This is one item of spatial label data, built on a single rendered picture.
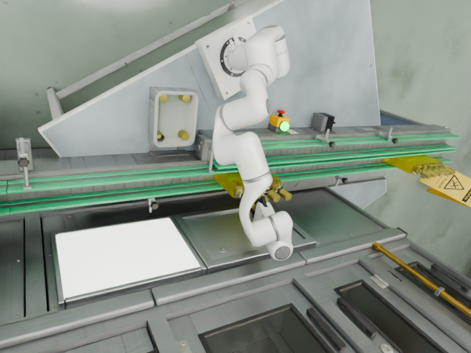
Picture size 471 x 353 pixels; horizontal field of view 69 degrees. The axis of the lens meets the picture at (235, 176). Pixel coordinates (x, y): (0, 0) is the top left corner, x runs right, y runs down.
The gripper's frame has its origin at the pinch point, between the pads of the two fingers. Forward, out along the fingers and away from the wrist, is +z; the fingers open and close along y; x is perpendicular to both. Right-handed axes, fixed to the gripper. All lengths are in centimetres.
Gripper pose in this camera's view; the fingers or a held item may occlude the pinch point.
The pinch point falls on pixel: (255, 205)
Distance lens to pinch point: 129.3
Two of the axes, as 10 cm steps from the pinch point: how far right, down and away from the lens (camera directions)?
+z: -2.4, -4.2, 8.7
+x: -9.6, -0.4, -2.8
